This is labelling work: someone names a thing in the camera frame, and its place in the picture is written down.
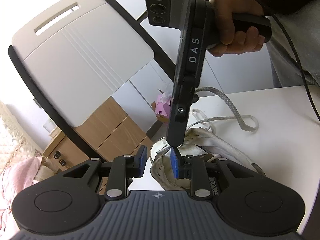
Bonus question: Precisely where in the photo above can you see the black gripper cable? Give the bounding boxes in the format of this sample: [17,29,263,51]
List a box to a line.
[207,0,320,121]

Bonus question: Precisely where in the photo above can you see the pink cardboard box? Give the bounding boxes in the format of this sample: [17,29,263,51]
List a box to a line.
[152,89,173,125]

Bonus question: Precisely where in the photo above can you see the white shoelace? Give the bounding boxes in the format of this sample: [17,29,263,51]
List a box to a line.
[191,86,259,133]

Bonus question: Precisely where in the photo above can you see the pink blanket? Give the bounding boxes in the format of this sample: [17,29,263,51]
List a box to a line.
[0,156,43,232]

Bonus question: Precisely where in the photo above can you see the wooden bedside drawer cabinet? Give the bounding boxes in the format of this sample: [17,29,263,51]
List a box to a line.
[42,96,156,174]

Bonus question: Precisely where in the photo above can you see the black cabinet keys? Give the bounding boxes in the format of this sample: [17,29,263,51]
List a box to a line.
[54,151,67,167]

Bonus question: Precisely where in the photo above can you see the cream quilted headboard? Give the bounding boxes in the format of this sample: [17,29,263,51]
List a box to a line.
[0,99,43,171]

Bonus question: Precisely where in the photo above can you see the person's right hand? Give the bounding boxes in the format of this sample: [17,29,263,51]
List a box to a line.
[208,0,266,58]

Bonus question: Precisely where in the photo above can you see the person's right leg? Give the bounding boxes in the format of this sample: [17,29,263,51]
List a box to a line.
[266,14,320,88]

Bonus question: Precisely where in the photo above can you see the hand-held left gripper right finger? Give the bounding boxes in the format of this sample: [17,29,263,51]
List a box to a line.
[170,147,252,201]

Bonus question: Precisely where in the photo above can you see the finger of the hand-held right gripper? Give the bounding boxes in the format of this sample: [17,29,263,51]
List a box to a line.
[166,83,199,156]

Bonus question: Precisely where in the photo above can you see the white and brown sneaker shoe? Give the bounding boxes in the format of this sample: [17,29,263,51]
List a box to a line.
[150,127,266,197]

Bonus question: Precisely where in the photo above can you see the white chair with black frame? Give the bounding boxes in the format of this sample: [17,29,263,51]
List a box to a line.
[7,0,320,233]

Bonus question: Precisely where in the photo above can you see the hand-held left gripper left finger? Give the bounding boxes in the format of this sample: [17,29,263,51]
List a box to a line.
[62,145,148,201]

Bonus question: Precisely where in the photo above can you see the clear glass cup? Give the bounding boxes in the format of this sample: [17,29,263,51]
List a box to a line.
[43,118,54,132]

